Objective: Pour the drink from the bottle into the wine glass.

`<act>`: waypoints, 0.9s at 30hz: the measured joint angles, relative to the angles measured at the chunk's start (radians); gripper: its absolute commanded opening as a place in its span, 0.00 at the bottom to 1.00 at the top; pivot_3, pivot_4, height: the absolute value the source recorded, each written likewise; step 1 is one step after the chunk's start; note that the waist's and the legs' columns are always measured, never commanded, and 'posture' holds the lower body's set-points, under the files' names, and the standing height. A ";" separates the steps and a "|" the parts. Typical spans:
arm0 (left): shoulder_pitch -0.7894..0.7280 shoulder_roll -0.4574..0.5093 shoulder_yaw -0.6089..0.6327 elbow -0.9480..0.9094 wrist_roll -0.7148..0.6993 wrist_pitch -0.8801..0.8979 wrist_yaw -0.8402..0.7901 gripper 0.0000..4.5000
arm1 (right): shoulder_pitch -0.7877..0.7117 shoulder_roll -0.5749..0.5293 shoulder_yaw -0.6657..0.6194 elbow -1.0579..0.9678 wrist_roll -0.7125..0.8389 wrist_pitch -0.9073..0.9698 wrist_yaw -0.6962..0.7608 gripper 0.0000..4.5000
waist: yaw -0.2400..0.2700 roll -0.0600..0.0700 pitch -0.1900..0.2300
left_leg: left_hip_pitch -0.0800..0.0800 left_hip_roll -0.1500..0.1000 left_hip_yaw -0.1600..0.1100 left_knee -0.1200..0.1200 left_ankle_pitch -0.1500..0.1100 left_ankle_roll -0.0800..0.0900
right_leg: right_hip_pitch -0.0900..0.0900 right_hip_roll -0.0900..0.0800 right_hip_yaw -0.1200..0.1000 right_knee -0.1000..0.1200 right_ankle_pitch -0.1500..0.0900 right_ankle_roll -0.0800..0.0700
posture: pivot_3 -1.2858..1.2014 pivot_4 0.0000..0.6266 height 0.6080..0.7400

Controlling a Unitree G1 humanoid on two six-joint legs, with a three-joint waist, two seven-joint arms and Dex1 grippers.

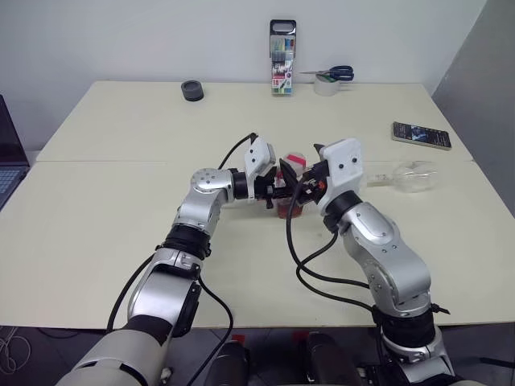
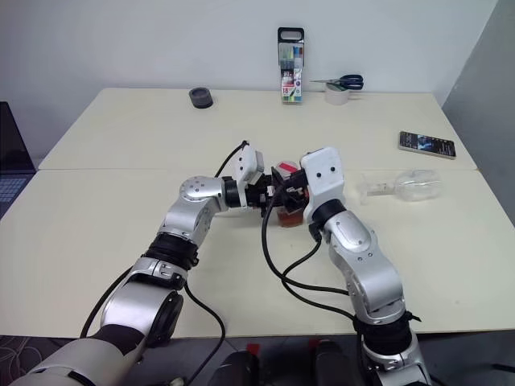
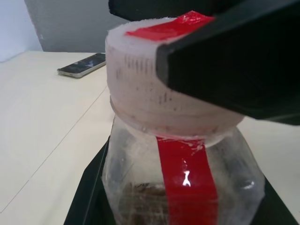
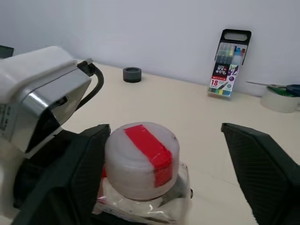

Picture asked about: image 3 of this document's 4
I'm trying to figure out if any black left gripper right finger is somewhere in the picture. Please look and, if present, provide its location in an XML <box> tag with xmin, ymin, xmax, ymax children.
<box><xmin>248</xmin><ymin>177</ymin><xmax>300</xmax><ymax>225</ymax></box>

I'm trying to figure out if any white bottle cap red tape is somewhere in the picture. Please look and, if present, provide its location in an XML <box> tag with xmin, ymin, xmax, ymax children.
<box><xmin>104</xmin><ymin>10</ymin><xmax>246</xmax><ymax>137</ymax></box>

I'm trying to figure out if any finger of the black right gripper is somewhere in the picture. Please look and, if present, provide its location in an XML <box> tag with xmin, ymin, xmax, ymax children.
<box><xmin>108</xmin><ymin>0</ymin><xmax>293</xmax><ymax>21</ymax></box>
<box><xmin>155</xmin><ymin>0</ymin><xmax>300</xmax><ymax>126</ymax></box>

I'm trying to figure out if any clear plastic bottle red tape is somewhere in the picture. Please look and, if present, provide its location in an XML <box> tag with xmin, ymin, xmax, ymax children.
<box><xmin>100</xmin><ymin>98</ymin><xmax>268</xmax><ymax>225</ymax></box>

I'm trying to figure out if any black smartphone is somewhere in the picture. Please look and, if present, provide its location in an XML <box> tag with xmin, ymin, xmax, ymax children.
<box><xmin>57</xmin><ymin>52</ymin><xmax>106</xmax><ymax>79</ymax></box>

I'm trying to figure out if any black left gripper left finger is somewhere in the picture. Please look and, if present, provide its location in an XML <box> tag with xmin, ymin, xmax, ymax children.
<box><xmin>64</xmin><ymin>135</ymin><xmax>112</xmax><ymax>225</ymax></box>

